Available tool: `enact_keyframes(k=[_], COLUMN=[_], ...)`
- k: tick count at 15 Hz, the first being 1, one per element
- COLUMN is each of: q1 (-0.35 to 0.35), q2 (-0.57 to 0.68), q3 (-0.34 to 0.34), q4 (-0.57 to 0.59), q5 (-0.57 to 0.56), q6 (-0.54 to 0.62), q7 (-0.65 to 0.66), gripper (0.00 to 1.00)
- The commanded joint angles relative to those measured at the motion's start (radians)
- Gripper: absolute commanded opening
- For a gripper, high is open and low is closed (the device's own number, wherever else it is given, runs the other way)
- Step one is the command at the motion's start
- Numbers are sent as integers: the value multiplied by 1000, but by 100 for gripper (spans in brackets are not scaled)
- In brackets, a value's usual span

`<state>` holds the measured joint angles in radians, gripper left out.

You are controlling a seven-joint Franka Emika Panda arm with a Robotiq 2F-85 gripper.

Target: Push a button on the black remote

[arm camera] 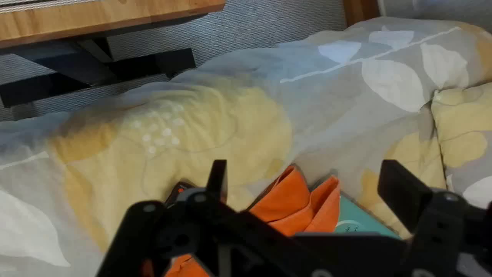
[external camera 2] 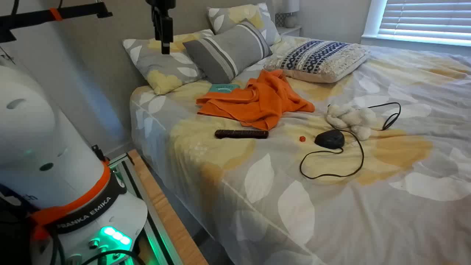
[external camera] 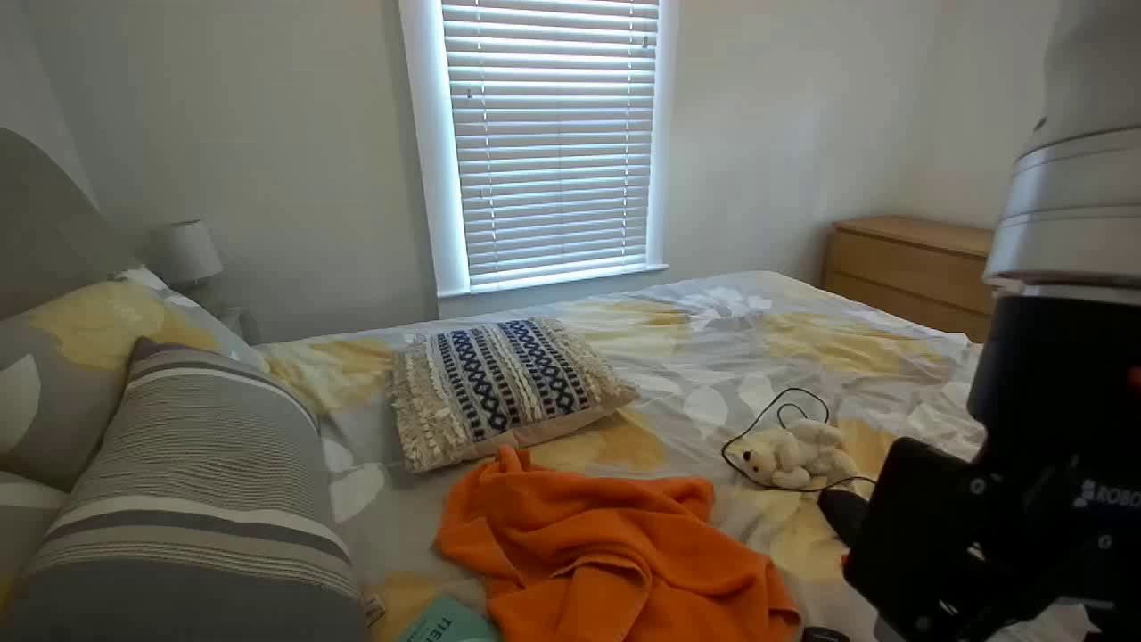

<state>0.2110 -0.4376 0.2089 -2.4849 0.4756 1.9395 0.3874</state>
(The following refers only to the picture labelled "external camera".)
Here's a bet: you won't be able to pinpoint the yellow grey floral pillow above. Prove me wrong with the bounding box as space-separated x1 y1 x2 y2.
0 264 271 494

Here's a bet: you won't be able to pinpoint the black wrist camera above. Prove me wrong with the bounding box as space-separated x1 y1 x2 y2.
836 436 1080 642

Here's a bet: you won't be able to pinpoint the grey striped pillow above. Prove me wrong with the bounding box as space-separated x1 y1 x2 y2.
0 334 373 642

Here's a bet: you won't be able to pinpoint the grey headboard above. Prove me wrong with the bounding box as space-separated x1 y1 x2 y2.
0 124 136 326

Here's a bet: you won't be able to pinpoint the orange cloth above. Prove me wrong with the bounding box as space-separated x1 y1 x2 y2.
430 444 805 642

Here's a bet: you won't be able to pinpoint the grey bedside lamp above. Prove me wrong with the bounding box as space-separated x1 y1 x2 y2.
141 218 230 322

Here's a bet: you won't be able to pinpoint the white crumpled cloth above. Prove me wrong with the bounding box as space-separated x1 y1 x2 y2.
725 413 864 495

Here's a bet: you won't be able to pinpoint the blue white patterned pillow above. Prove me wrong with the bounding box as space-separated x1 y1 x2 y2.
388 314 641 479

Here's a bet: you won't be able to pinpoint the wooden dresser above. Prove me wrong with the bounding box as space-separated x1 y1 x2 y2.
821 213 1000 347

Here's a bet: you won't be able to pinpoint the white window frame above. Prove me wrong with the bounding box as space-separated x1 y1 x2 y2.
395 0 678 302

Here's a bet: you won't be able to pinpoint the floral yellow grey bedspread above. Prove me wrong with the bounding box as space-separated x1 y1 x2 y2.
252 269 1100 642

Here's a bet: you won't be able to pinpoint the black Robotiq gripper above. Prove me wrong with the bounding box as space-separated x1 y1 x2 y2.
962 284 1141 642

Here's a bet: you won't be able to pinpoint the white window blinds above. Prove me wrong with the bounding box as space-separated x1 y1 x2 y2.
438 0 664 284

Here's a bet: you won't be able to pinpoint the black computer mouse with cable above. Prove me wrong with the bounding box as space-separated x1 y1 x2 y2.
715 381 879 494

